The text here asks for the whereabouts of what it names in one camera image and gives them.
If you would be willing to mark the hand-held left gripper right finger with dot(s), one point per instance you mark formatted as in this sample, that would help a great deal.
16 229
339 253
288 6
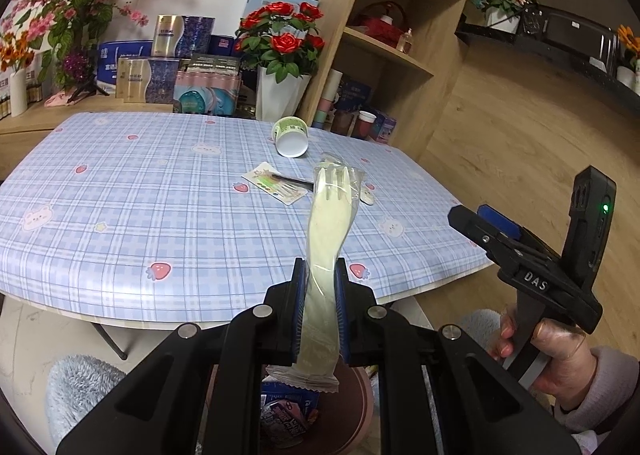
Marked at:
341 305

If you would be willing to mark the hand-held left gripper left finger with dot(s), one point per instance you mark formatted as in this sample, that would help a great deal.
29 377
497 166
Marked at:
298 305

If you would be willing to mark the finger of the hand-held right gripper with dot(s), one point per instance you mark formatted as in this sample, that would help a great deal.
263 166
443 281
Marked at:
492 216
470 227

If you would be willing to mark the plastic white fork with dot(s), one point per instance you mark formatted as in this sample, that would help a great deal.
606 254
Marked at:
330 215

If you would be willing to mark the brown trash bin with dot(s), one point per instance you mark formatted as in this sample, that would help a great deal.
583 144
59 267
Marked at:
350 410

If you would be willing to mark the white round case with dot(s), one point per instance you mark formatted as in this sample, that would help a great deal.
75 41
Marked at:
369 192

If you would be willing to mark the foil snack wrapper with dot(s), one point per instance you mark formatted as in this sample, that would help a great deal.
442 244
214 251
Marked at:
285 422

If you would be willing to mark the black pen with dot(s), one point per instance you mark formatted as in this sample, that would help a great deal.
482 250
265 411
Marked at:
295 181

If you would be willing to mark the green yogurt cup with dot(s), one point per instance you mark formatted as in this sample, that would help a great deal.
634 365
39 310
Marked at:
291 137

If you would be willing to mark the person's right forearm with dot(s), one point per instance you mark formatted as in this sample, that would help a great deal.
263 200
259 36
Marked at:
605 385

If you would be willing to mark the person's right hand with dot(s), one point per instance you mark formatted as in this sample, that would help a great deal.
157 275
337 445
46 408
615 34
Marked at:
565 360

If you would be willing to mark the small purple box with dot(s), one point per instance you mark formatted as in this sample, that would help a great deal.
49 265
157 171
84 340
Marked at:
385 127

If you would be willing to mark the red cup white lid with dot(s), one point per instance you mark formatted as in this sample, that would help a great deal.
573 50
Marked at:
365 124

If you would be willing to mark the brown glass cup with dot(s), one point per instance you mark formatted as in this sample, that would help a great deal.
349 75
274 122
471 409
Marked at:
342 122

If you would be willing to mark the black counter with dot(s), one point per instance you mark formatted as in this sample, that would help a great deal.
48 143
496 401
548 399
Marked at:
550 60

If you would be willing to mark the blue plaid tablecloth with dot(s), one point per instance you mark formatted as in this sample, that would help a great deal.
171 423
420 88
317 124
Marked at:
150 215

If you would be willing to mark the dark blue moon box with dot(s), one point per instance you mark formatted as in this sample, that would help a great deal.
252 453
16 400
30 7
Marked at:
355 94

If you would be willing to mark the stack of pastel cups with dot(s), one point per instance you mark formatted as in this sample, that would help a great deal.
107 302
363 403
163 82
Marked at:
327 100

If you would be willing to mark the small white pot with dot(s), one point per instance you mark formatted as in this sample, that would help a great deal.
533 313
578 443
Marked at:
625 77

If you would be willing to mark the small white planter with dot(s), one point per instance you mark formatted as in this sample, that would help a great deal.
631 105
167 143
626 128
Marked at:
500 21

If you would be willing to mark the small clear bottle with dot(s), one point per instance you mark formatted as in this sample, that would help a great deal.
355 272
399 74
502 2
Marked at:
406 40

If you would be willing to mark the wooden shelf unit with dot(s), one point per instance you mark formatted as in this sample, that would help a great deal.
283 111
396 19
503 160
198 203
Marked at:
390 35

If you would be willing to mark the white flower pot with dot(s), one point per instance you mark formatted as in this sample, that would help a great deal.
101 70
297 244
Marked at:
277 92

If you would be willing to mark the red basket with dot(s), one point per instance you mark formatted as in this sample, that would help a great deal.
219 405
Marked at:
382 25

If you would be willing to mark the artificial sunflower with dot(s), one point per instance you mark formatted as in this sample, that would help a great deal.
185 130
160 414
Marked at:
627 40

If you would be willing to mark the pink teal dish box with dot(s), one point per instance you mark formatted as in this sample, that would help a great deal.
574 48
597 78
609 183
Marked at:
207 92

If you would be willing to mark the dark striped box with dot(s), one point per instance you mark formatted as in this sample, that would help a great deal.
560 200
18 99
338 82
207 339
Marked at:
212 64

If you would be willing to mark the red rose plant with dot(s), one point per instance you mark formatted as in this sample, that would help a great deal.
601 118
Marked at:
282 40

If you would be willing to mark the wide gold blue box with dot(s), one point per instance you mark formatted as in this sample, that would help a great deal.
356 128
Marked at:
145 80

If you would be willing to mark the small dark blue box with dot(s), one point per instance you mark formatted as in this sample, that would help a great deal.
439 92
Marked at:
222 42

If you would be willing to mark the tall gold blue box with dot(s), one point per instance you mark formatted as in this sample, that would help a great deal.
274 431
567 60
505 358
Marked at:
180 35

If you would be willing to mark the black mini tripod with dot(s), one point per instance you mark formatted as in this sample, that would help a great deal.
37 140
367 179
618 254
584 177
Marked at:
85 87

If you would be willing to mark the blue white box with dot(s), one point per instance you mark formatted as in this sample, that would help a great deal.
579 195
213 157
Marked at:
125 52

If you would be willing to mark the purple artificial flowers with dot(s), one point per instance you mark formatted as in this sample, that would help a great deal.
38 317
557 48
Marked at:
75 64

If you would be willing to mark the row of small amber bottles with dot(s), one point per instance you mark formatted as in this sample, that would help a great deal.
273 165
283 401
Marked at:
34 94

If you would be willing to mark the white slim vase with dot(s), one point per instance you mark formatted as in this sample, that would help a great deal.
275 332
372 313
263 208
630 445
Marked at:
18 95

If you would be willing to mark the orange artificial flowers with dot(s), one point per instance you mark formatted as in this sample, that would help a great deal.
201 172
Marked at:
15 52

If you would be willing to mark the pink cherry blossom plant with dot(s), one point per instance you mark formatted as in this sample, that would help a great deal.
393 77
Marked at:
65 0

